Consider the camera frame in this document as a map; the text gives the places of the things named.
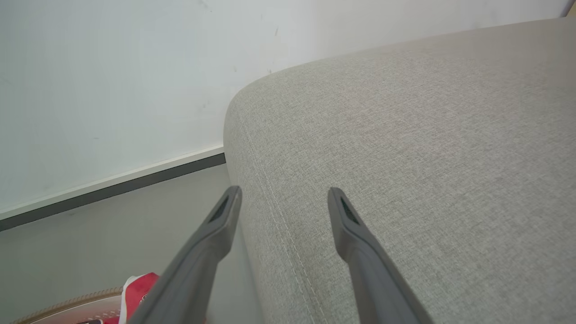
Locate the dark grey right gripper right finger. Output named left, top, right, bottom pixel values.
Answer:
left=328, top=187, right=433, bottom=324

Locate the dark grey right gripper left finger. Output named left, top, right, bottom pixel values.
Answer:
left=127, top=185, right=243, bottom=324

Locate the red and white garment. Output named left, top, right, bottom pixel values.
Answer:
left=103, top=272, right=161, bottom=324

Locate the woven laundry basket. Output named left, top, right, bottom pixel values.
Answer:
left=10, top=287, right=125, bottom=324

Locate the grey fabric sofa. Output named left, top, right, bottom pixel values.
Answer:
left=224, top=17, right=576, bottom=324

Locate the white and grey baseboard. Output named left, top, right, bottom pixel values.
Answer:
left=0, top=145, right=226, bottom=232

